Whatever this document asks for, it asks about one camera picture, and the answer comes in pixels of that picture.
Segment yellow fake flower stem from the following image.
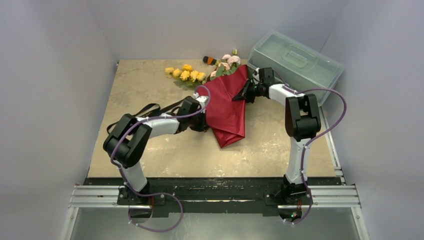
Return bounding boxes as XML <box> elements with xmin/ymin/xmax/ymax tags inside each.
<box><xmin>164</xmin><ymin>64</ymin><xmax>207</xmax><ymax>90</ymax></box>

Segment small orange black object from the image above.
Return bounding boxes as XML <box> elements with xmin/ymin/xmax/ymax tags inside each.
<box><xmin>202</xmin><ymin>56</ymin><xmax>217</xmax><ymax>66</ymax></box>

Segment green plastic toolbox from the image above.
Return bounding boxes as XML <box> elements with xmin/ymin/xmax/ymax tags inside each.
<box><xmin>247</xmin><ymin>30</ymin><xmax>345</xmax><ymax>91</ymax></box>

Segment dark red wrapping paper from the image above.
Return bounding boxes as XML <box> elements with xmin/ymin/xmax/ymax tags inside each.
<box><xmin>204</xmin><ymin>64</ymin><xmax>248</xmax><ymax>148</ymax></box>

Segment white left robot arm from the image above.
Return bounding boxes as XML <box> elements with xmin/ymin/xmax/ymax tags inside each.
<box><xmin>102</xmin><ymin>93</ymin><xmax>210</xmax><ymax>205</ymax></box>

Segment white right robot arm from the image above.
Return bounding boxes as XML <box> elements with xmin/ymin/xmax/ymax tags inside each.
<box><xmin>232</xmin><ymin>67</ymin><xmax>321</xmax><ymax>204</ymax></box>

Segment black lanyard strap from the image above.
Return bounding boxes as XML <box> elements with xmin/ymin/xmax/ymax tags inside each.
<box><xmin>106</xmin><ymin>98</ymin><xmax>186</xmax><ymax>135</ymax></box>

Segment aluminium frame rail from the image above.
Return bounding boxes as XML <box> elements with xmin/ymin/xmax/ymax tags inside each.
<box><xmin>61</xmin><ymin>109</ymin><xmax>372</xmax><ymax>240</ymax></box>

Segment peach fake rose stem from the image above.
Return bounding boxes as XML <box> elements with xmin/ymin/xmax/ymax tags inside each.
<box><xmin>208</xmin><ymin>59</ymin><xmax>232</xmax><ymax>81</ymax></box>

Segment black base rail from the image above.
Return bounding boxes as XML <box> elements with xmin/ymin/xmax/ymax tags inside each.
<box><xmin>83</xmin><ymin>177</ymin><xmax>342</xmax><ymax>219</ymax></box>

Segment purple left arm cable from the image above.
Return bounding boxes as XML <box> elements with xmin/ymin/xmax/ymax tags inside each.
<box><xmin>109</xmin><ymin>85</ymin><xmax>212</xmax><ymax>233</ymax></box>

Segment pink fake rose stem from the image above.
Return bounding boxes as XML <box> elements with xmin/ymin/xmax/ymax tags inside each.
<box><xmin>220</xmin><ymin>49</ymin><xmax>241</xmax><ymax>74</ymax></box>

